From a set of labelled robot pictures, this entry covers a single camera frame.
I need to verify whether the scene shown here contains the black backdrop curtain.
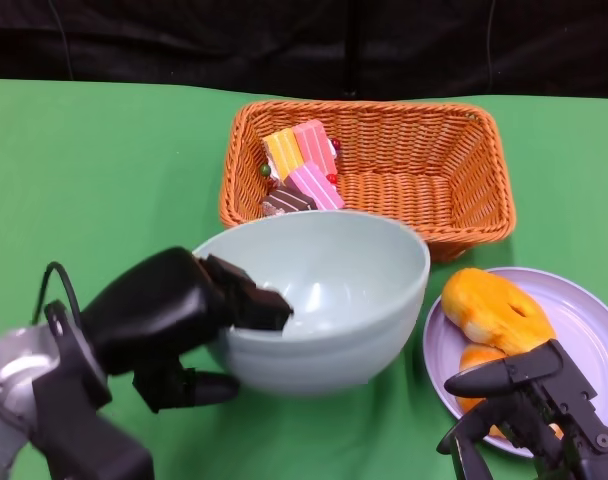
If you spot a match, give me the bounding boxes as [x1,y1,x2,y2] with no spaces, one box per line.
[0,0,608,101]

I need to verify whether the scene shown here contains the chocolate brown cake slice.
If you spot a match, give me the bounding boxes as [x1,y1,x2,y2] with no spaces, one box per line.
[261,187,319,217]

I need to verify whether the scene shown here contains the magenta pink cake slice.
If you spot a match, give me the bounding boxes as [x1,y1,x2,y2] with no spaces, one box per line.
[283,160,346,211]

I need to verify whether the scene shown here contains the white-striped orange bread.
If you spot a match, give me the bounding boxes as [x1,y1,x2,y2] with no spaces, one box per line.
[456,343,565,441]

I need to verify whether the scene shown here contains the pale green bowl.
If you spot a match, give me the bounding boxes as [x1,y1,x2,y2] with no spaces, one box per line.
[191,209,432,398]

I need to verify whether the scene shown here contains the green table cloth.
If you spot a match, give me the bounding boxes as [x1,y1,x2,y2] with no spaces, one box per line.
[0,77,608,480]

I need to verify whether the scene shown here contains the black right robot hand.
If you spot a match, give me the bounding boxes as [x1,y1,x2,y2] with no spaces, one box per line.
[436,338,608,480]

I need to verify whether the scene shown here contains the oval orange bread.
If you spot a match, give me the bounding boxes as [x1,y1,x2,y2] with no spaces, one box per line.
[442,268,558,356]

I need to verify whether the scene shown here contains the lavender plate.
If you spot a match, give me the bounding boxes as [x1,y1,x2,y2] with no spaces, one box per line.
[422,267,608,459]

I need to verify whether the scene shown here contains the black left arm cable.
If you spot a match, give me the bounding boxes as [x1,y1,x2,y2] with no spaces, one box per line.
[33,261,84,326]

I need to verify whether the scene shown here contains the orange wicker basket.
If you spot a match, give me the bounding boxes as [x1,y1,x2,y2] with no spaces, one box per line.
[218,99,515,264]

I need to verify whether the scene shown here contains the salmon pink cake slice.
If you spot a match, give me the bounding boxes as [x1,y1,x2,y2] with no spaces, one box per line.
[291,119,342,175]

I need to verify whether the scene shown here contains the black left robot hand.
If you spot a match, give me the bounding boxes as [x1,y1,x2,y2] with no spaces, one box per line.
[81,246,295,414]

